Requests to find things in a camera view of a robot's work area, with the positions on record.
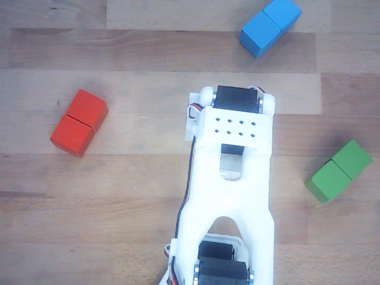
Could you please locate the long red block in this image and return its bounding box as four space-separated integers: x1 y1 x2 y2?
49 88 109 159

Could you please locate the long blue block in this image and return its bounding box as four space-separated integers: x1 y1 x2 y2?
239 0 303 59

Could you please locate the long green block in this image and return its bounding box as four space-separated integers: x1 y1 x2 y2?
304 139 373 205

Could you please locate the upper arm servo cable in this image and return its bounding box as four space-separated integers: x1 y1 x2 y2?
164 102 206 285

